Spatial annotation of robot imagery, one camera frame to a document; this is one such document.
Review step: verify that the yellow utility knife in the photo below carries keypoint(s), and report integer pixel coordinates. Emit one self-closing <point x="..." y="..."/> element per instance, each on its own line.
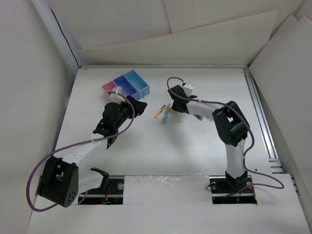
<point x="160" y="110"/>

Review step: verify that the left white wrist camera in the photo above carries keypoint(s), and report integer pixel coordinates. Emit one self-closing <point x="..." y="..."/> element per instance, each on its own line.
<point x="115" y="95"/>

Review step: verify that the light blue container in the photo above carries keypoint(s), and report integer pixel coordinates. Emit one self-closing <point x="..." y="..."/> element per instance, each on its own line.
<point x="138" y="82"/>

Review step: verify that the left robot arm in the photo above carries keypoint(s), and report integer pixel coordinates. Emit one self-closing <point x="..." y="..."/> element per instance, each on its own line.
<point x="62" y="179"/>

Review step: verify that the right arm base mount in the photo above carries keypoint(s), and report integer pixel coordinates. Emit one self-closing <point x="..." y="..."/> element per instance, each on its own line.
<point x="223" y="193"/>

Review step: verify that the pink container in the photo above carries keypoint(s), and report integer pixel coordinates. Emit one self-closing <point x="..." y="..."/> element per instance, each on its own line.
<point x="108" y="87"/>

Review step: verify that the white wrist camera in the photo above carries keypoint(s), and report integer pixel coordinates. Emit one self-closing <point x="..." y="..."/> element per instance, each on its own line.
<point x="188" y="89"/>
<point x="115" y="95"/>

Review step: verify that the right aluminium rail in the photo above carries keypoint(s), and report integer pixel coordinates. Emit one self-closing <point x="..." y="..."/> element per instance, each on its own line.
<point x="268" y="142"/>

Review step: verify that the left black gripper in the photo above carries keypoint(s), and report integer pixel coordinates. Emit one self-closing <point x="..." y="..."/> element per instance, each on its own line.
<point x="138" y="107"/>

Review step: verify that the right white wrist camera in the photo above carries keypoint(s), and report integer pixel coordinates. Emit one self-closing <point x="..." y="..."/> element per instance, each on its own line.
<point x="188" y="89"/>

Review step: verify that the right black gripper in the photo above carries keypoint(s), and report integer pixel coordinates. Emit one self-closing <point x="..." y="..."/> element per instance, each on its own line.
<point x="174" y="106"/>

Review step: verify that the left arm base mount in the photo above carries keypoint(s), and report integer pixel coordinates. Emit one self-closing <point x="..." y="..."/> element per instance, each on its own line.
<point x="97" y="187"/>

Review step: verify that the pack of coloured crayons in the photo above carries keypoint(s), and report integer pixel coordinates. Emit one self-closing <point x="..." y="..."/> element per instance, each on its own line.
<point x="199" y="117"/>

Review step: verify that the dark blue container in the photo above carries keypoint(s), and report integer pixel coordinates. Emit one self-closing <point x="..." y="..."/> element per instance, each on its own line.
<point x="127" y="87"/>

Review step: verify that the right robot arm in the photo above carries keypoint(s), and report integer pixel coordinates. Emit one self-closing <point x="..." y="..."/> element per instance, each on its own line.
<point x="232" y="128"/>

